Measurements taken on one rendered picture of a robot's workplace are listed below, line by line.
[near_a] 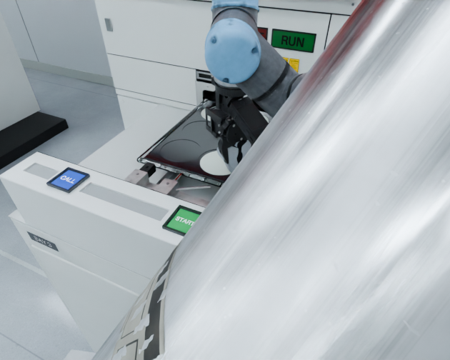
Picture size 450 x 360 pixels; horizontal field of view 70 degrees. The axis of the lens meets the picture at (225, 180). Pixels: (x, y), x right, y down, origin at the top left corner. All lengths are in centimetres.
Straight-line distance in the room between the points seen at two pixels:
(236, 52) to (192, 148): 42
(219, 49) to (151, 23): 70
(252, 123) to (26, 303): 144
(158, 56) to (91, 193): 63
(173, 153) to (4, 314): 123
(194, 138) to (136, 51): 45
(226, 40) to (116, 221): 34
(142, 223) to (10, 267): 146
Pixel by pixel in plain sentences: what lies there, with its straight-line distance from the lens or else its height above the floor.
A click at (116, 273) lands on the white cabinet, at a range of 73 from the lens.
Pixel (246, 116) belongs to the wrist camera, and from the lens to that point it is 60.
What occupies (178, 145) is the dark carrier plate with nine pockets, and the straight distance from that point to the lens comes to 84.
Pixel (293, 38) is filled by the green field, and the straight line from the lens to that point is 94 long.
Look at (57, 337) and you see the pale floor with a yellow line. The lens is 164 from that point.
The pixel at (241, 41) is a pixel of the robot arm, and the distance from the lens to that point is 44.
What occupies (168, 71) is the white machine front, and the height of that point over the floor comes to 95.
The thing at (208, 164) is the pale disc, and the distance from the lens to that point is 76.
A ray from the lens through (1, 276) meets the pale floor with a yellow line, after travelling 196.
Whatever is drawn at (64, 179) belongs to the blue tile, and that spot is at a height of 96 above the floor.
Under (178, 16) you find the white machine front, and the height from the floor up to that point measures 113.
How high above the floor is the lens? 136
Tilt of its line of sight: 40 degrees down
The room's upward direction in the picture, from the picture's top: straight up
